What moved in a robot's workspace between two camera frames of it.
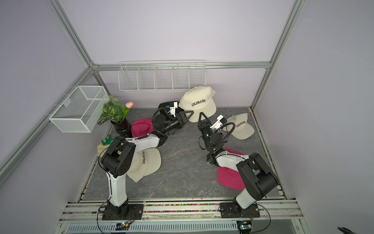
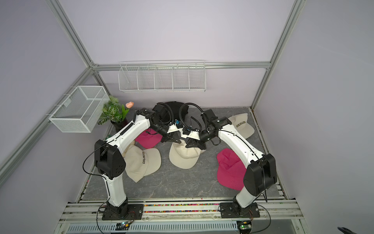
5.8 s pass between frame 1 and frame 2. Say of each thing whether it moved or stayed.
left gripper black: moved
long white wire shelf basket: stayed
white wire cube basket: stayed
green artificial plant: stayed
